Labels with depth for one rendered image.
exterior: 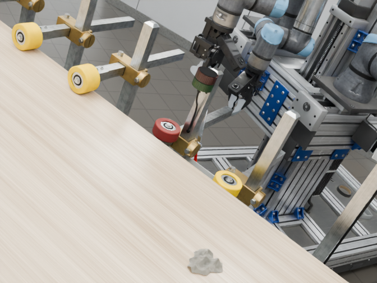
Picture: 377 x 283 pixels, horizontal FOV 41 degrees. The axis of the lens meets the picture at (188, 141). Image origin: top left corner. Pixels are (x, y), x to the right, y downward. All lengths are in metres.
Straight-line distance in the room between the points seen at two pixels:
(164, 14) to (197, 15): 0.33
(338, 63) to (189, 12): 2.49
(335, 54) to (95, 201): 1.30
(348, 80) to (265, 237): 0.85
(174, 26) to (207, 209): 3.43
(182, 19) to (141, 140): 3.20
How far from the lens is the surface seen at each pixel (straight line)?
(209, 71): 1.38
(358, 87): 1.92
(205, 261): 1.09
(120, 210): 1.13
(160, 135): 1.45
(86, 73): 1.44
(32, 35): 1.59
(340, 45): 2.12
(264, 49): 1.76
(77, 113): 1.39
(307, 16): 1.87
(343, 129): 1.99
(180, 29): 4.53
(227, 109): 1.81
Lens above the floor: 1.64
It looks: 31 degrees down
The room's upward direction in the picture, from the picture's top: 24 degrees clockwise
